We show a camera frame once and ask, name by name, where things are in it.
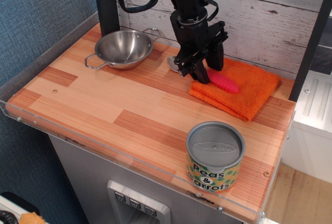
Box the red handled metal spoon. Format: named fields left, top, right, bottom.
left=167, top=55, right=240, bottom=94

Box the steel bowl with handles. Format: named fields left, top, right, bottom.
left=85, top=28, right=161, bottom=70

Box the peas and carrots can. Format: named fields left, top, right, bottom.
left=186, top=121, right=245, bottom=192

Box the white toy sink unit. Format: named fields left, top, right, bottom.
left=282, top=71, right=331, bottom=183

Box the orange folded rag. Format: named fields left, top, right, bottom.
left=189, top=58, right=280, bottom=121

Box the grey toy fridge cabinet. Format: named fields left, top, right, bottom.
left=48, top=133, right=244, bottom=224

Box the dark vertical post right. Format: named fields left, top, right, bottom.
left=288, top=0, right=331, bottom=102

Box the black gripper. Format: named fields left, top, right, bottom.
left=170, top=13, right=228, bottom=84

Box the orange object bottom corner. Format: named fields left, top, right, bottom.
left=19, top=212, right=46, bottom=224

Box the dark vertical post left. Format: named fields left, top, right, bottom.
left=96, top=0, right=120, bottom=36

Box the dark vertical post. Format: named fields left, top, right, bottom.
left=288, top=0, right=331, bottom=102
left=96, top=0, right=120, bottom=36

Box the clear acrylic edge guard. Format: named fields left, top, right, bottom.
left=6, top=15, right=295, bottom=223

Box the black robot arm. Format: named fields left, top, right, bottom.
left=170, top=0, right=228, bottom=84

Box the silver ice dispenser panel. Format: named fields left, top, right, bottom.
left=107, top=180, right=171, bottom=223

